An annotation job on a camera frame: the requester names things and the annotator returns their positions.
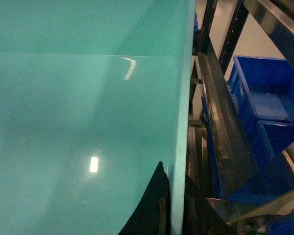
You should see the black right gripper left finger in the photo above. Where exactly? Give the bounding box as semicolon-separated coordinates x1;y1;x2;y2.
119;161;171;235

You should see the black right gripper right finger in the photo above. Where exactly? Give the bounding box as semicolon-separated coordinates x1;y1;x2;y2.
182;175;235;235

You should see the light cyan plastic bin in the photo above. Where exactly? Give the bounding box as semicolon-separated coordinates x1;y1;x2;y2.
0;0;195;235

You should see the blue bin lower shelf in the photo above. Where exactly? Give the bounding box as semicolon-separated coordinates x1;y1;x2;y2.
228;55;294;141

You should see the steel rack frame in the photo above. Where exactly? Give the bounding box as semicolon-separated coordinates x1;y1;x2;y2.
187;0;294;235

